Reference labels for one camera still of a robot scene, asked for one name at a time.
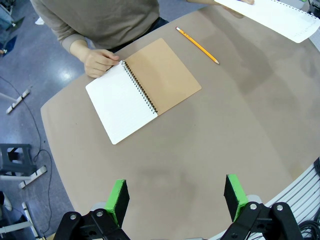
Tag white slatted frame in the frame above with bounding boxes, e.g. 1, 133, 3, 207
208, 163, 320, 240

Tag thin black floor cable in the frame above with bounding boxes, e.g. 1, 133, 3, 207
0, 76, 55, 238

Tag white notebook sheet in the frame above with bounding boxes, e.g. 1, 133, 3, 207
214, 0, 320, 44

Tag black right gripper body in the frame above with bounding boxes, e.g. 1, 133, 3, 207
306, 0, 320, 16

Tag person's left hand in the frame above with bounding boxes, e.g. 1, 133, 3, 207
222, 0, 255, 6

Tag yellow pencil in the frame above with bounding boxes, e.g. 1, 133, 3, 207
175, 26, 220, 65

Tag person's left forearm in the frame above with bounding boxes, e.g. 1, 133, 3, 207
186, 0, 222, 5

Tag person's right hand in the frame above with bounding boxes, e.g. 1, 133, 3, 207
83, 49, 120, 79

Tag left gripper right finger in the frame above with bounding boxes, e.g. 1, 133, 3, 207
219, 174, 305, 240

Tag white shoe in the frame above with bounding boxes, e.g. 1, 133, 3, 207
0, 191, 13, 212

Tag grey plastic step stool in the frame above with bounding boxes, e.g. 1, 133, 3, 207
0, 143, 38, 177

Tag dark blue jeans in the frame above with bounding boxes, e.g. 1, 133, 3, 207
109, 16, 170, 53

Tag spiral notebook kraft cover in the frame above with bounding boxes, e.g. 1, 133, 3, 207
85, 37, 202, 145

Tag white table leg foot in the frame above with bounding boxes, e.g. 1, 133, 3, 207
0, 201, 41, 238
0, 86, 33, 115
0, 165, 48, 190

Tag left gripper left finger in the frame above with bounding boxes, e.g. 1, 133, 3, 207
53, 179, 131, 240

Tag black cable bundle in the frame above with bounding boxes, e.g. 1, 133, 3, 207
298, 219, 320, 240

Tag person's right forearm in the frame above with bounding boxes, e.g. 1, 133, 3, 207
69, 39, 91, 63

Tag person's beige sweater torso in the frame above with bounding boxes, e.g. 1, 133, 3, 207
29, 0, 161, 53

